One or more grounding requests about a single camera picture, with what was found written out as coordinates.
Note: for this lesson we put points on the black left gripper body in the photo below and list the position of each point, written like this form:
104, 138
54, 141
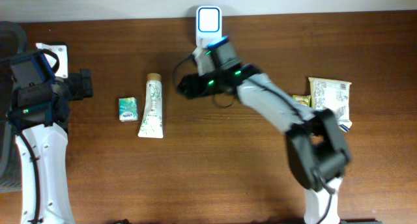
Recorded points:
79, 87

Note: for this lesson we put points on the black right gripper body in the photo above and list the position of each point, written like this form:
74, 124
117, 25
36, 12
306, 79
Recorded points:
206, 84

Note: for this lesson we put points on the teal tissue pack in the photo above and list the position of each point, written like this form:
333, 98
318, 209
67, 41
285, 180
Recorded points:
128, 109

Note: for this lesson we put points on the white tube with gold cap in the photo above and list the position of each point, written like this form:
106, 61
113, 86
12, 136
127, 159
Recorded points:
152, 122

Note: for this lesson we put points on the green snack stick packet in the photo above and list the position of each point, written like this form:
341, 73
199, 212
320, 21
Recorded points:
303, 100

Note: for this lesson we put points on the cream snack bag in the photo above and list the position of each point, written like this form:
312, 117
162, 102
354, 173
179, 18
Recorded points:
332, 94

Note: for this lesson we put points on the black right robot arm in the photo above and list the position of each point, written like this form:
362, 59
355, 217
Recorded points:
317, 151

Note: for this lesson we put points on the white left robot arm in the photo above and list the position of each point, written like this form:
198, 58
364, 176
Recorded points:
39, 121

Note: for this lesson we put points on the white barcode scanner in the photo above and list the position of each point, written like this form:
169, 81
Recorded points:
208, 25

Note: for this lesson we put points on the dark grey plastic basket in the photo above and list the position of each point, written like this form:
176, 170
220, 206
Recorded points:
13, 42

